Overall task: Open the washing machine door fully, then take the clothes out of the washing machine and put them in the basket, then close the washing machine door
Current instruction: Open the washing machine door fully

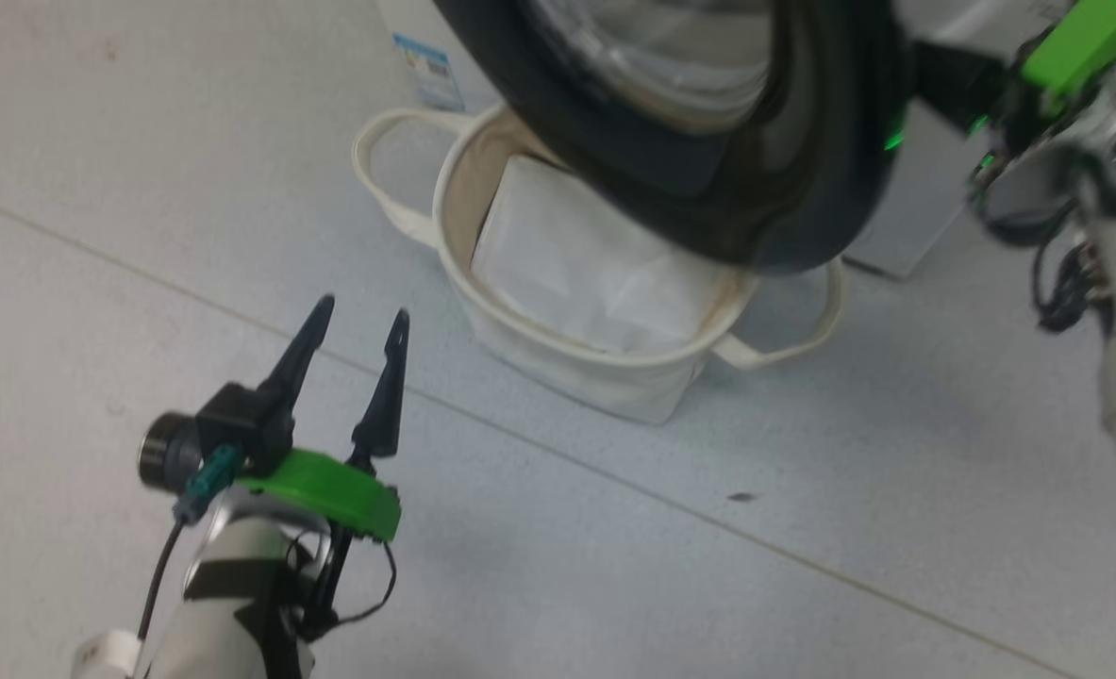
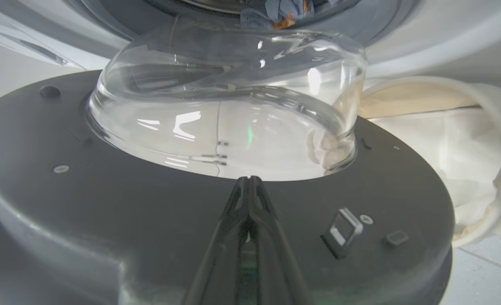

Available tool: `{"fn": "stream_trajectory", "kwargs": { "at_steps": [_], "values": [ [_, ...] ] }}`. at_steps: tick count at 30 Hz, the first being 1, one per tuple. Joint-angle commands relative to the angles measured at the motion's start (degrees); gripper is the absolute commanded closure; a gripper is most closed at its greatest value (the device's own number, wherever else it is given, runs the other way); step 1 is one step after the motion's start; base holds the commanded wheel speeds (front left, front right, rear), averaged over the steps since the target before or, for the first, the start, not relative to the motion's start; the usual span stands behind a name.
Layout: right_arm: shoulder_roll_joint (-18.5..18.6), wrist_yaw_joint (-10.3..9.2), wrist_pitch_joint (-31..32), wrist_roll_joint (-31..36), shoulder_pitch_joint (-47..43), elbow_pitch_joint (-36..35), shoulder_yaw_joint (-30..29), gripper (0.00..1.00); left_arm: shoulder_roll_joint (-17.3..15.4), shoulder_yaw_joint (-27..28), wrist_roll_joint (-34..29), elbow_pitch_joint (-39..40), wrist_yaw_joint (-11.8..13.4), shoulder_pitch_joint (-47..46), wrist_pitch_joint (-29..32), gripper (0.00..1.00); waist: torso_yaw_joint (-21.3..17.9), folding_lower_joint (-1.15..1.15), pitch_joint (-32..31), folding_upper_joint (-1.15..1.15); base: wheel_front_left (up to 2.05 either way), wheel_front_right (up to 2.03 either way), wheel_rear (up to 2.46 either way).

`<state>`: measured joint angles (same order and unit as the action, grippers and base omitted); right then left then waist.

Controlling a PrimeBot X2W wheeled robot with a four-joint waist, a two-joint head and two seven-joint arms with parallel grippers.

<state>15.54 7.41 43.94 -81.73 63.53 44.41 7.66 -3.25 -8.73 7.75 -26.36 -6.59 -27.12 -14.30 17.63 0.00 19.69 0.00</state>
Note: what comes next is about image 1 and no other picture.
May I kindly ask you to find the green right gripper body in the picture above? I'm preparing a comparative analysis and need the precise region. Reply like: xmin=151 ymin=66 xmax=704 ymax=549
xmin=1023 ymin=0 xmax=1116 ymax=97

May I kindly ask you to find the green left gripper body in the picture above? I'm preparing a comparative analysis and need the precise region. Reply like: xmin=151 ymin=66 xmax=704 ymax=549
xmin=235 ymin=448 xmax=403 ymax=544

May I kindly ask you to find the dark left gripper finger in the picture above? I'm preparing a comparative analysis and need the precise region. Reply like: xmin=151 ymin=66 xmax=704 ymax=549
xmin=348 ymin=308 xmax=411 ymax=472
xmin=259 ymin=294 xmax=337 ymax=405

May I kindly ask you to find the cream fabric laundry basket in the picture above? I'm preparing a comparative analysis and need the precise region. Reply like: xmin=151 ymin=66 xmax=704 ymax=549
xmin=352 ymin=106 xmax=847 ymax=425

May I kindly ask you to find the white washing machine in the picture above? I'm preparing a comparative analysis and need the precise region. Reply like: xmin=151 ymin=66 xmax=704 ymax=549
xmin=374 ymin=0 xmax=1077 ymax=280

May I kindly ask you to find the blue energy label sticker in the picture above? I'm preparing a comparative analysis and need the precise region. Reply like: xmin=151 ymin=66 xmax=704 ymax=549
xmin=391 ymin=33 xmax=466 ymax=113

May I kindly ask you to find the left camera cable teal plug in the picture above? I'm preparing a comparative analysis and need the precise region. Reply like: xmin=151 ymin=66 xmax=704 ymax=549
xmin=136 ymin=443 xmax=243 ymax=644

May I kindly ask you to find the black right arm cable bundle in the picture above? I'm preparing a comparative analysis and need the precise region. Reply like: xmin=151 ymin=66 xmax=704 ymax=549
xmin=977 ymin=184 xmax=1116 ymax=336

